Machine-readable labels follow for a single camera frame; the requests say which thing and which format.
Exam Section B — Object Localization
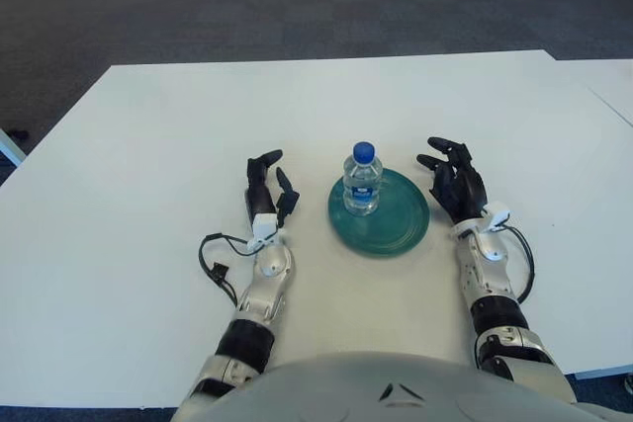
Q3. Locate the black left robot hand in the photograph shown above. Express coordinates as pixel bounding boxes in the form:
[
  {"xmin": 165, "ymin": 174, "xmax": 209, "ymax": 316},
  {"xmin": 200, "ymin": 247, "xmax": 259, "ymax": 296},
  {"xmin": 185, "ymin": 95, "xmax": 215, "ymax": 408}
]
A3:
[{"xmin": 243, "ymin": 147, "xmax": 303, "ymax": 228}]

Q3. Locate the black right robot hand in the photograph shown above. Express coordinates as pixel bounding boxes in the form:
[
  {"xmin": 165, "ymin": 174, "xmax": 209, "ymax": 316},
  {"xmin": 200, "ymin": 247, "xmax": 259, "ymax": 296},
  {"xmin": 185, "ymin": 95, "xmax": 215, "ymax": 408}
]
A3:
[{"xmin": 415, "ymin": 135, "xmax": 491, "ymax": 224}]

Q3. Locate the clear bottle with blue cap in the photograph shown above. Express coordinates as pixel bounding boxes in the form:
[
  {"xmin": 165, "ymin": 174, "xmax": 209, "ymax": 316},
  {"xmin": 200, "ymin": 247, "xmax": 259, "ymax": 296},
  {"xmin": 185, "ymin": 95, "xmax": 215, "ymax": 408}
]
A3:
[{"xmin": 341, "ymin": 140, "xmax": 385, "ymax": 216}]

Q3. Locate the green round plate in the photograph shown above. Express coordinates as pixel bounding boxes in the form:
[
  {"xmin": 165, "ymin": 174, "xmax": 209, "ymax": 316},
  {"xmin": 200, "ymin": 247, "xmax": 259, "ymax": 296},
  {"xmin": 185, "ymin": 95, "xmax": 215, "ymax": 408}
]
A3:
[{"xmin": 326, "ymin": 166, "xmax": 432, "ymax": 258}]

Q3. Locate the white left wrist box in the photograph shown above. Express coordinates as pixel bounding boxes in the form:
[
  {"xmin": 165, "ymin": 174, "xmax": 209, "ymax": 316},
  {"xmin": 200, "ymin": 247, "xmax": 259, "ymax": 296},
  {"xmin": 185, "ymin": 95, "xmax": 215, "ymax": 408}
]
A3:
[{"xmin": 245, "ymin": 212, "xmax": 281, "ymax": 252}]

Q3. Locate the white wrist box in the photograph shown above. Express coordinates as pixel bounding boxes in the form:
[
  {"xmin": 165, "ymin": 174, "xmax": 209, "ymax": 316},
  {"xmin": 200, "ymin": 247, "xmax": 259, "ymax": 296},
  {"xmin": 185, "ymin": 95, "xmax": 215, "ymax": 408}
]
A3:
[
  {"xmin": 245, "ymin": 212, "xmax": 281, "ymax": 252},
  {"xmin": 483, "ymin": 200, "xmax": 511, "ymax": 232}
]

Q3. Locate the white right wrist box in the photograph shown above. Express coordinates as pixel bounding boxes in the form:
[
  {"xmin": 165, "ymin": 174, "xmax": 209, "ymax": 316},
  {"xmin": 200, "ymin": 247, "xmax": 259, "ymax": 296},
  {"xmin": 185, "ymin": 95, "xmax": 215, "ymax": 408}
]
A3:
[{"xmin": 483, "ymin": 200, "xmax": 511, "ymax": 232}]

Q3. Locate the grey robot torso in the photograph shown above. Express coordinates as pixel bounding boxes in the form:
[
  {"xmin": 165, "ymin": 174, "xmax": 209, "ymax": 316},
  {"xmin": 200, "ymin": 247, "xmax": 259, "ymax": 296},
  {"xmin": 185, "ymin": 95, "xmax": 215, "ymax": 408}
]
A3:
[{"xmin": 176, "ymin": 349, "xmax": 633, "ymax": 422}]

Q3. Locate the white table leg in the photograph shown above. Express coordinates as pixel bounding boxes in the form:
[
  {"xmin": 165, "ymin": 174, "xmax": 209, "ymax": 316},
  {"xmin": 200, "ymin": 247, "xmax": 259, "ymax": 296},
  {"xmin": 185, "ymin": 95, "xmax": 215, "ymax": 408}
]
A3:
[{"xmin": 0, "ymin": 127, "xmax": 26, "ymax": 167}]

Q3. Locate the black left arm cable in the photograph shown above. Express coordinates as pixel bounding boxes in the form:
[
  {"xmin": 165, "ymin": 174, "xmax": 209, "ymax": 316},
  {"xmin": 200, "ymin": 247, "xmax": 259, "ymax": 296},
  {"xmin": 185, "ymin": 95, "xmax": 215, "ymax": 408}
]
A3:
[{"xmin": 198, "ymin": 232, "xmax": 259, "ymax": 308}]

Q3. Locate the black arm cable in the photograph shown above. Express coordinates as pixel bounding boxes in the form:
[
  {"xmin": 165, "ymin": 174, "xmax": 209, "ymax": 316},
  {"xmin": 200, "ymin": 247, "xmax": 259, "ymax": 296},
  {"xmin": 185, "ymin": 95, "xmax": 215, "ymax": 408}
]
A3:
[
  {"xmin": 502, "ymin": 224, "xmax": 538, "ymax": 303},
  {"xmin": 198, "ymin": 232, "xmax": 259, "ymax": 308}
]

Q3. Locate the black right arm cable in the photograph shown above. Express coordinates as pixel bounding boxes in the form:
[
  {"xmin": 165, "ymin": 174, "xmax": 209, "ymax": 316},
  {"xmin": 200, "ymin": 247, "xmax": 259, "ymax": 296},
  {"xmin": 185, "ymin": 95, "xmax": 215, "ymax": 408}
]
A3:
[{"xmin": 502, "ymin": 224, "xmax": 538, "ymax": 303}]

